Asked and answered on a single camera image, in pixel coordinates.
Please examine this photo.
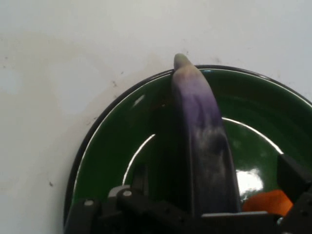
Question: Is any orange toy fruit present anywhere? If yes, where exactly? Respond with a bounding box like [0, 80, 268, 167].
[242, 189, 294, 217]

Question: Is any purple toy eggplant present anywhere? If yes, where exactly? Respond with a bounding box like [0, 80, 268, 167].
[171, 53, 242, 217]

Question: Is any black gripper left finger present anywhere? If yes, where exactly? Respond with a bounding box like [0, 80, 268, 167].
[63, 164, 203, 234]

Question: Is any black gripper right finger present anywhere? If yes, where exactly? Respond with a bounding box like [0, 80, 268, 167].
[277, 154, 312, 234]

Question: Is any green enamel plate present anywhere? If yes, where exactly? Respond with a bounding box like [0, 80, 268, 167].
[63, 64, 312, 234]

